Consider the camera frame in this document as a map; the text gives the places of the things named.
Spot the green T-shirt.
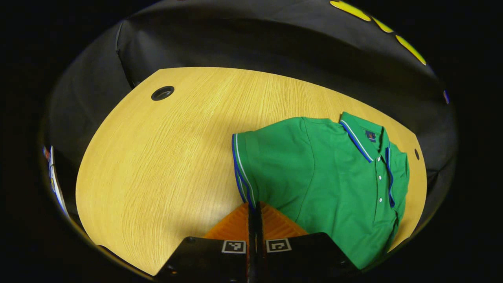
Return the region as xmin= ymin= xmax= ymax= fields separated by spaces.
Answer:
xmin=231 ymin=111 xmax=410 ymax=271

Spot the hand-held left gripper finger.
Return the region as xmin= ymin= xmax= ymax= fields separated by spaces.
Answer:
xmin=152 ymin=202 xmax=257 ymax=283
xmin=255 ymin=201 xmax=363 ymax=283

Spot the white blue object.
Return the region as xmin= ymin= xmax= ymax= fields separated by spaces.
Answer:
xmin=42 ymin=145 xmax=70 ymax=217

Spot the black backdrop cloth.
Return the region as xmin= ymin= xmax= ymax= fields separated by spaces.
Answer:
xmin=41 ymin=0 xmax=458 ymax=244

